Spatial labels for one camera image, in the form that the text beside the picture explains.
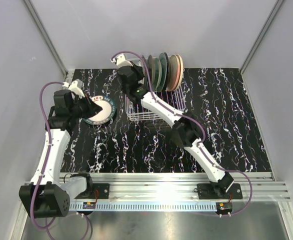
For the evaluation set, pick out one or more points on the pink cream branch plate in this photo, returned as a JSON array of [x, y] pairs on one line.
[[175, 69]]

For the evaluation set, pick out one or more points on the orange cream leaf plate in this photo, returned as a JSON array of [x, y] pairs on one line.
[[181, 71]]

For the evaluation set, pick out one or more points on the right aluminium frame post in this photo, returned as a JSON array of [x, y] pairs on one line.
[[262, 34]]

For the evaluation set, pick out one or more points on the white plate dark lettered rim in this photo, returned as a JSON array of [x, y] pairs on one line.
[[108, 112]]

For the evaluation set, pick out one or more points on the dark striped rim plate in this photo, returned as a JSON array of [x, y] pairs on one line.
[[164, 60]]

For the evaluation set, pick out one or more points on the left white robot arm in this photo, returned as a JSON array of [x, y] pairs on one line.
[[45, 196]]

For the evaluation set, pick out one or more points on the left aluminium frame post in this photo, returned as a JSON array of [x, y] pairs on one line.
[[45, 36]]

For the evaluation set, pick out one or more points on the green plate with flower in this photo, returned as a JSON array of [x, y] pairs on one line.
[[156, 78]]

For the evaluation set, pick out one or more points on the grey reindeer snowflake plate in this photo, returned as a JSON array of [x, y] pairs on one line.
[[151, 69]]

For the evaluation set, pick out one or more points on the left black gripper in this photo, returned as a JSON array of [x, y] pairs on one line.
[[93, 108]]

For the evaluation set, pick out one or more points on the aluminium frame post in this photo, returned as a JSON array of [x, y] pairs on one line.
[[45, 36], [262, 34]]

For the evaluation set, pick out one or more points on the aluminium mounting rail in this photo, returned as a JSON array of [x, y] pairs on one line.
[[179, 187]]

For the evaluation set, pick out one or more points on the white wire dish rack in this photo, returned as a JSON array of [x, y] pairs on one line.
[[146, 98]]

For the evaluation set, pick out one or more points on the white slotted cable duct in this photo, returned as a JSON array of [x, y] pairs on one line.
[[192, 206]]

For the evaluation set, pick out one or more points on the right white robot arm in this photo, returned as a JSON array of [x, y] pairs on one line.
[[186, 132]]

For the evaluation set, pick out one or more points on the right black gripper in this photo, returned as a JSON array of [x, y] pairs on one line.
[[138, 70]]

